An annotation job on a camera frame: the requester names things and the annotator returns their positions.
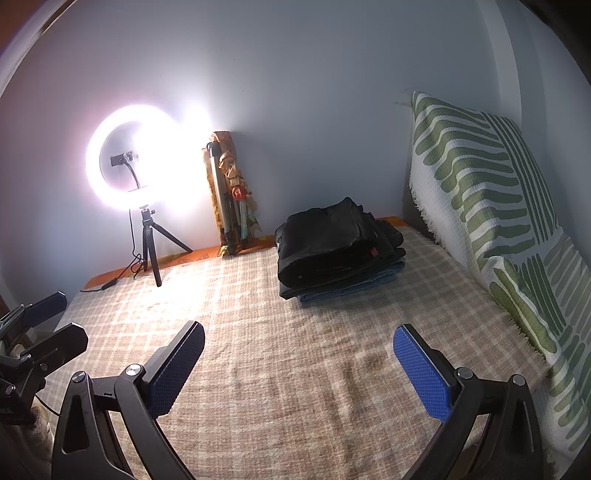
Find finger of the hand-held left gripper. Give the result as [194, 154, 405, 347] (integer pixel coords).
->
[0, 291, 69, 334]
[17, 322, 89, 403]

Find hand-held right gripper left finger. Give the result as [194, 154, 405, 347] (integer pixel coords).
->
[52, 320, 206, 480]

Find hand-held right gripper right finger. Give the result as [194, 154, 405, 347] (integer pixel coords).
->
[392, 323, 546, 480]

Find black pants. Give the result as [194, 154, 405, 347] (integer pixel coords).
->
[276, 197, 407, 287]

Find folded dark grey pants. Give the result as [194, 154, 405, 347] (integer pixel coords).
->
[279, 222, 407, 300]

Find beige plaid blanket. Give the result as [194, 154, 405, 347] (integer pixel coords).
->
[34, 224, 555, 480]

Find folded blue jeans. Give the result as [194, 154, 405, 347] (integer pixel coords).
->
[299, 258, 407, 305]

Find black mini tripod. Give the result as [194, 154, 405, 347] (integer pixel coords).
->
[129, 203, 194, 288]

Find folded silver tripod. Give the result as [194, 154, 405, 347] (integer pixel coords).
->
[202, 142, 250, 250]

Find green leaf pattern cushion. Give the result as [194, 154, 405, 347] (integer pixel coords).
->
[402, 91, 591, 467]

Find folded metal tripod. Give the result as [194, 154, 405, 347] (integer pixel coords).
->
[208, 130, 264, 257]

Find black cable with inline switch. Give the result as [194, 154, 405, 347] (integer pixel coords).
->
[81, 249, 146, 292]

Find ring light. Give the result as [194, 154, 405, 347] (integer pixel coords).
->
[85, 104, 218, 217]

